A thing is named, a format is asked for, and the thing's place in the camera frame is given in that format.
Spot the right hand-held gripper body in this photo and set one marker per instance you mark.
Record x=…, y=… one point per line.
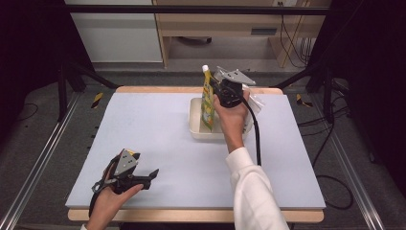
x=234, y=76

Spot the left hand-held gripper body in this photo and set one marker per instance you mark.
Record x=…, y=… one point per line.
x=125, y=164

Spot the small yellow red snack packet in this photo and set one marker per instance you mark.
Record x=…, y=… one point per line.
x=130, y=150

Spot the yellow green spout pouch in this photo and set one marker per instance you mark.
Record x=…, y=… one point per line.
x=207, y=105

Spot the white plastic divided container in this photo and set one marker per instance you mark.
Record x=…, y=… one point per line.
x=195, y=123

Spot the person's right hand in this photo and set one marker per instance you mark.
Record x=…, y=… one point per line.
x=233, y=124

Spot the person's left hand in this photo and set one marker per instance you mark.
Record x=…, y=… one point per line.
x=108, y=204

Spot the pale blue table mat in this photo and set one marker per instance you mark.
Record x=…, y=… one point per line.
x=143, y=127

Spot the grey rectangular panel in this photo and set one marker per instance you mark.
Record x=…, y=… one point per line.
x=263, y=31

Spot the wooden table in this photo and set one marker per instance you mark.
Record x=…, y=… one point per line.
x=159, y=89

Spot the light wooden desk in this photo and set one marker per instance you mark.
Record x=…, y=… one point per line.
x=217, y=22

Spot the black metal stand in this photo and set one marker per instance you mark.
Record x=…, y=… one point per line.
x=62, y=92
x=328, y=96

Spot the white cabinet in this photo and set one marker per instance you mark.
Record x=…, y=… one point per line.
x=115, y=38

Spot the black curtain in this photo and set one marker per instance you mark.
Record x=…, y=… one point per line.
x=28, y=48
x=373, y=64

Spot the black horizontal frame bar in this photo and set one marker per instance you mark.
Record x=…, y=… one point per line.
x=191, y=9

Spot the aluminium floor rail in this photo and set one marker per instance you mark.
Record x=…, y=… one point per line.
x=35, y=169
x=351, y=179

